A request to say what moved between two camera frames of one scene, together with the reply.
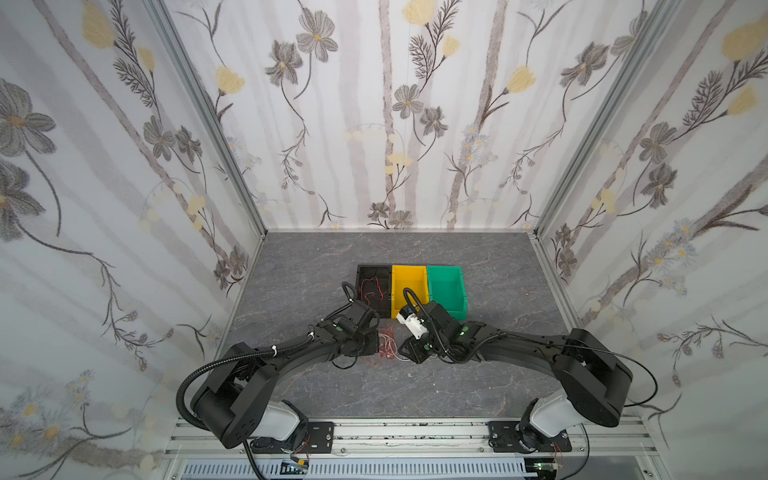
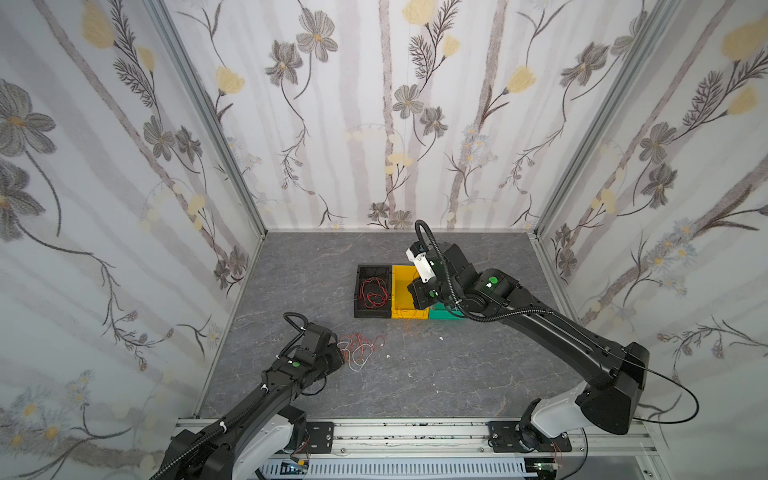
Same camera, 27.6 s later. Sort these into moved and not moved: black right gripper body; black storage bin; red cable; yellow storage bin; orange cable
Moved: orange cable; black right gripper body; red cable
Not moved: yellow storage bin; black storage bin
